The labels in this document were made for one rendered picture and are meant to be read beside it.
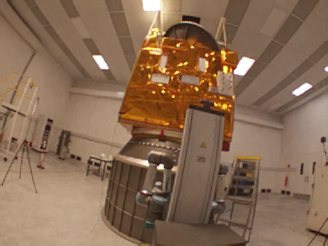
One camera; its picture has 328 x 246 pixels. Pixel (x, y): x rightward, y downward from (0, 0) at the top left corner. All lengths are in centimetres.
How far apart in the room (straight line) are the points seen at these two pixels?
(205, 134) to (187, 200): 55
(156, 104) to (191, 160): 148
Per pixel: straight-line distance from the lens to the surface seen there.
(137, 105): 248
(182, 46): 311
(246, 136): 914
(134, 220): 226
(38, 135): 872
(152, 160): 136
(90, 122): 925
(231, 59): 315
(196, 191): 121
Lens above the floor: 128
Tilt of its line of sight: 15 degrees up
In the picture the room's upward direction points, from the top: 11 degrees clockwise
